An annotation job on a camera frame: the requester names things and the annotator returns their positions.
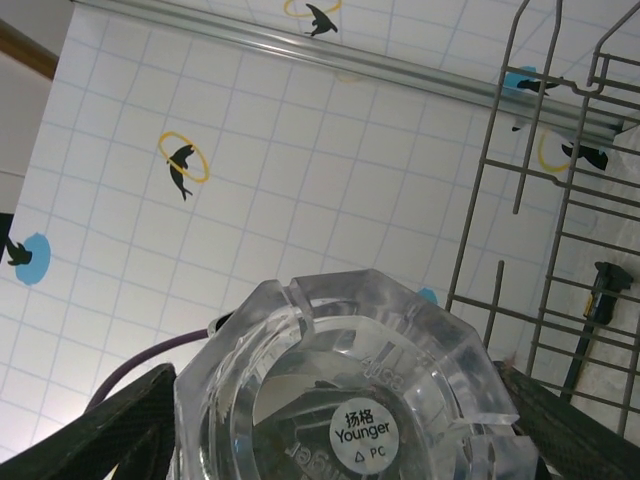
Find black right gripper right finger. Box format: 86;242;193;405
494;362;640;480

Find grey wire dish rack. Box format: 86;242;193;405
444;0;640;446

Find aluminium frame post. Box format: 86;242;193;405
69;0;624;146

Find brown wooden beam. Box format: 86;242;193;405
0;17;59;81

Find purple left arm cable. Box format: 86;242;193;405
87;319;236;416

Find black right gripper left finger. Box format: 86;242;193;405
0;363;177;480

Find black dolphin yellow ring sticker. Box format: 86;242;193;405
283;0;344;38
157;130;210;202
510;122;610;174

